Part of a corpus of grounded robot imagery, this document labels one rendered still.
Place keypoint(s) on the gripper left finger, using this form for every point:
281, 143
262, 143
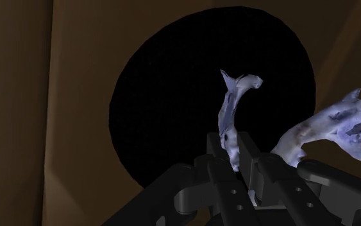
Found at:
180, 194

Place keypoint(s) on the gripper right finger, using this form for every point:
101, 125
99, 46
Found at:
317, 194

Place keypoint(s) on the white blue figure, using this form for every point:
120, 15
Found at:
330, 125

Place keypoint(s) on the black round dish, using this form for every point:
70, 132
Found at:
167, 103

